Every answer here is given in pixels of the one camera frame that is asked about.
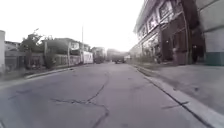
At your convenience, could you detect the grey painted wall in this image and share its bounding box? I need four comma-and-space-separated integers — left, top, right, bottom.
0, 49, 95, 72

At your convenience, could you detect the house behind wall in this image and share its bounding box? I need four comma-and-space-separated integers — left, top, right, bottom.
44, 37, 92, 57

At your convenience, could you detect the pole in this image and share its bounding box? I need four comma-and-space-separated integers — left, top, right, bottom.
81, 23, 85, 64

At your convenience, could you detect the vehicle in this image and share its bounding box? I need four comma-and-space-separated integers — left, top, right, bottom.
112, 55, 126, 65

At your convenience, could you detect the grey asphalt road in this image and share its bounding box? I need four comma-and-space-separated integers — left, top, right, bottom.
0, 62, 224, 128

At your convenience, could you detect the pale building with dark base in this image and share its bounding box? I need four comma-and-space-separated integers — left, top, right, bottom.
195, 0, 224, 66

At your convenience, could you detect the grey concrete pavement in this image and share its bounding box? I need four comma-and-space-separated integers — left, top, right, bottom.
131, 62, 224, 116

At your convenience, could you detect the tree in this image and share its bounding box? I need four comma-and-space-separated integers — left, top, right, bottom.
18, 29, 46, 54

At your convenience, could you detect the dark multi-storey building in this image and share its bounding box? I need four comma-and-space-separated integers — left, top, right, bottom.
129, 0, 205, 66

